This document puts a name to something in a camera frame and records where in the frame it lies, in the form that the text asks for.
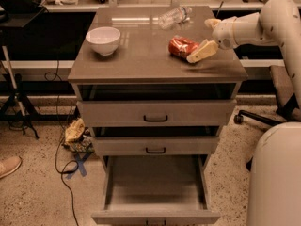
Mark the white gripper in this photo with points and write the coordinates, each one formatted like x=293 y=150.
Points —
x=224 y=34

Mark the red coke can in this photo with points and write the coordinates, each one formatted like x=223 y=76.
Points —
x=181 y=46

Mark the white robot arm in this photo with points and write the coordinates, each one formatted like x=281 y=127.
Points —
x=275 y=178

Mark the grey top drawer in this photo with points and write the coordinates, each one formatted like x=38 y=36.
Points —
x=156 y=113

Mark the grey drawer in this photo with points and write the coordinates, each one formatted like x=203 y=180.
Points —
x=156 y=113
x=162 y=190
x=154 y=145

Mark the grey drawer cabinet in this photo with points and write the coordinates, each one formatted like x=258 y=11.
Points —
x=142 y=69

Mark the grey middle drawer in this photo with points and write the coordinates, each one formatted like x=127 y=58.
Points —
x=154 y=145

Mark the grey bottom drawer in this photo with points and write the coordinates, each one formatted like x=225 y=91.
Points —
x=162 y=190

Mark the clear plastic water bottle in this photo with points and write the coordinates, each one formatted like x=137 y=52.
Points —
x=175 y=16

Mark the white ceramic bowl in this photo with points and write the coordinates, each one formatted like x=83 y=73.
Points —
x=103 y=40

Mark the black office chair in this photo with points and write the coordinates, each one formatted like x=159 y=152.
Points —
x=287 y=106

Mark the yellow snack bag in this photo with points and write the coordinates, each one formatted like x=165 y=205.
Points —
x=75 y=130

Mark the dark patterned snack bag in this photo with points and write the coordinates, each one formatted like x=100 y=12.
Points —
x=82 y=145

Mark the black tripod stand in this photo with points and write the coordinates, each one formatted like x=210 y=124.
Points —
x=17 y=14

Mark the tan shoe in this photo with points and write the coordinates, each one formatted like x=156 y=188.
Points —
x=9 y=165

